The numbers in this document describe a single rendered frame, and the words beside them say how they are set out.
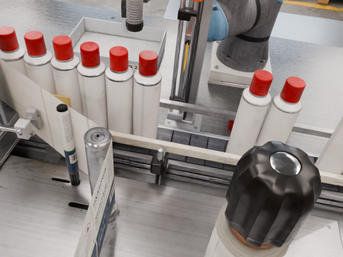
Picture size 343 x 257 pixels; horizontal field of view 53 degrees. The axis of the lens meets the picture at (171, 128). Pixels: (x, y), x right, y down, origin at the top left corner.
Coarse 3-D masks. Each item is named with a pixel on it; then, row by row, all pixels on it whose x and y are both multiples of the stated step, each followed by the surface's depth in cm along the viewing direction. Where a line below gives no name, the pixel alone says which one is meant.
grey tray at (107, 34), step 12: (84, 24) 110; (96, 24) 110; (108, 24) 109; (120, 24) 109; (72, 36) 102; (84, 36) 110; (96, 36) 110; (108, 36) 111; (120, 36) 111; (132, 36) 111; (144, 36) 110; (156, 36) 110; (108, 48) 106; (132, 48) 107; (144, 48) 107; (156, 48) 108; (108, 60) 95; (132, 60) 94
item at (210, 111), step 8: (160, 104) 70; (168, 104) 70; (176, 104) 69; (184, 104) 70; (192, 112) 70; (200, 112) 70; (208, 112) 69; (216, 112) 69; (224, 112) 69; (232, 112) 69; (264, 120) 68; (296, 128) 68; (304, 128) 68; (312, 128) 68; (320, 128) 68; (320, 136) 68; (328, 136) 68
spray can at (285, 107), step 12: (288, 84) 57; (300, 84) 57; (276, 96) 60; (288, 96) 58; (300, 96) 58; (276, 108) 60; (288, 108) 58; (300, 108) 59; (276, 120) 61; (288, 120) 60; (264, 132) 64; (276, 132) 62; (288, 132) 62
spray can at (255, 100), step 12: (264, 72) 58; (252, 84) 59; (264, 84) 57; (252, 96) 59; (264, 96) 59; (240, 108) 62; (252, 108) 60; (264, 108) 60; (240, 120) 63; (252, 120) 62; (240, 132) 64; (252, 132) 64; (228, 144) 70; (240, 144) 66; (252, 144) 67
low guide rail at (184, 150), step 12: (132, 144) 69; (144, 144) 68; (156, 144) 68; (168, 144) 68; (180, 144) 68; (192, 156) 68; (204, 156) 68; (216, 156) 67; (228, 156) 67; (240, 156) 67; (324, 180) 66; (336, 180) 66
